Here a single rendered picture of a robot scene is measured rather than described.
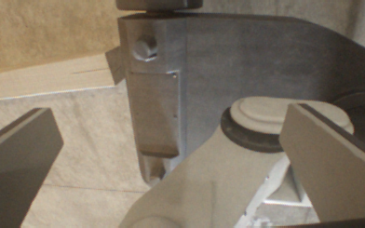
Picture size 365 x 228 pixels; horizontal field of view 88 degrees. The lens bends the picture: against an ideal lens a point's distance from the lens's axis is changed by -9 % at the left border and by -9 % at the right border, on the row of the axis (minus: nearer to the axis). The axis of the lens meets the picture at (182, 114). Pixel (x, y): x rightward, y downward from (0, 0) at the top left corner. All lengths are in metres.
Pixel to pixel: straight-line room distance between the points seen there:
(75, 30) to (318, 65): 0.69
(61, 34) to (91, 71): 0.20
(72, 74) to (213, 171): 0.53
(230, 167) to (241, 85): 0.23
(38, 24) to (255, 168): 0.79
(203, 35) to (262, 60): 0.13
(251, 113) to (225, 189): 0.14
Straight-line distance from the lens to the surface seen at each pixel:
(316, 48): 0.49
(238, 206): 0.27
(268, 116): 0.35
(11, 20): 0.94
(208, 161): 0.31
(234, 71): 0.47
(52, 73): 0.75
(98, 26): 0.72
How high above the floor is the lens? 0.61
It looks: 57 degrees down
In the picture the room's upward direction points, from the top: 161 degrees counter-clockwise
